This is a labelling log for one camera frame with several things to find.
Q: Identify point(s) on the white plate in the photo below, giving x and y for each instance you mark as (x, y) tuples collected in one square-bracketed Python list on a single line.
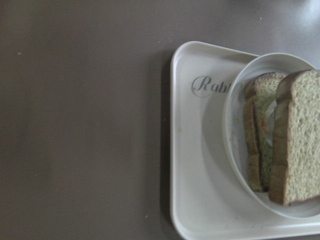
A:
[(233, 131)]

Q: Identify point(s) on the bread slice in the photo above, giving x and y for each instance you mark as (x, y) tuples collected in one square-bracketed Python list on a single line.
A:
[(295, 171), (260, 94)]

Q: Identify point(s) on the cream serving tray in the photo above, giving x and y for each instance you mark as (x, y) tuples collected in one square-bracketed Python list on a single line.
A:
[(207, 201)]

